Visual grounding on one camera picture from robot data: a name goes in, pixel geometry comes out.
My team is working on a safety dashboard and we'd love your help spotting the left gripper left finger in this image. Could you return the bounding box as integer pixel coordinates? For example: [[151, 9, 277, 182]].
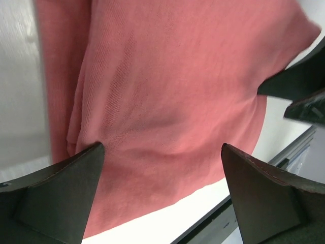
[[1, 143, 105, 244]]

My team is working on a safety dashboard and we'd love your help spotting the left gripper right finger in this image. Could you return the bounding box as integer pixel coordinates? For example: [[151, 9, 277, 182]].
[[221, 143, 324, 243]]

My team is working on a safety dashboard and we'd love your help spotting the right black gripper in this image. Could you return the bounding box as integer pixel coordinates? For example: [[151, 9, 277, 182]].
[[257, 45, 324, 126]]

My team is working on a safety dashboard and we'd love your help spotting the pink t shirt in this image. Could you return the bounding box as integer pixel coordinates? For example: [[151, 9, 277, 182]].
[[36, 0, 320, 238]]

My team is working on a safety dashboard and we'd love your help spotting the aluminium rail front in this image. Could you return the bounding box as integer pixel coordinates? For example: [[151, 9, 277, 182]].
[[268, 126, 316, 169]]

